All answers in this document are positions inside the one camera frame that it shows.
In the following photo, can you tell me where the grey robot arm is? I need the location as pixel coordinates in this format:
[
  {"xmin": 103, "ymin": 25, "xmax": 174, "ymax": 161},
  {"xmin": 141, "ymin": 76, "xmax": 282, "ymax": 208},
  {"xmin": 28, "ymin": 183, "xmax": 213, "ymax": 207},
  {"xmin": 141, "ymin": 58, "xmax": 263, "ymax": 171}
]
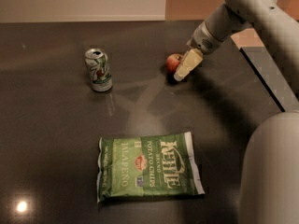
[{"xmin": 174, "ymin": 0, "xmax": 299, "ymax": 224}]

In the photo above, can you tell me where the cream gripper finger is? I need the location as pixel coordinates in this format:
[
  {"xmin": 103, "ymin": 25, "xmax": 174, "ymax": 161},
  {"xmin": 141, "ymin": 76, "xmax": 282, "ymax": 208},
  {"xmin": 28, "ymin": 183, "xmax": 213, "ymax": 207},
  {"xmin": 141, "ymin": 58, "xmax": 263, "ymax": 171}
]
[{"xmin": 174, "ymin": 49, "xmax": 203, "ymax": 81}]

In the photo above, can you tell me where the green white soda can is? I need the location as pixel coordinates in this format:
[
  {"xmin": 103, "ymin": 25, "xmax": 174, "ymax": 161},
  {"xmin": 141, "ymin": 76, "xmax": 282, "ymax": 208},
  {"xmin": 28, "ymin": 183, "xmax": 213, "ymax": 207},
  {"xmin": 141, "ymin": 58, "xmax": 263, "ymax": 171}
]
[{"xmin": 85, "ymin": 48, "xmax": 112, "ymax": 92}]

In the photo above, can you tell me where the red apple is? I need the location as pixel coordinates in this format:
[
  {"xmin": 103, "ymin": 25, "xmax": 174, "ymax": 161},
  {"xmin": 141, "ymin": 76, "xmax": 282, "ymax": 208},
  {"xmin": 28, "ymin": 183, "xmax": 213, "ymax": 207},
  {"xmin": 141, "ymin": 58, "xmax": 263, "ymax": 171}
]
[{"xmin": 164, "ymin": 53, "xmax": 183, "ymax": 75}]

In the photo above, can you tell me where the green jalapeno chip bag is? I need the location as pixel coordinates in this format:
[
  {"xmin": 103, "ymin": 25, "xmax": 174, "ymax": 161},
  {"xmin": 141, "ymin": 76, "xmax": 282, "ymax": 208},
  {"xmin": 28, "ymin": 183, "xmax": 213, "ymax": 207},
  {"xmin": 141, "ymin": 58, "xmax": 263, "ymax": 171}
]
[{"xmin": 96, "ymin": 132, "xmax": 205, "ymax": 203}]

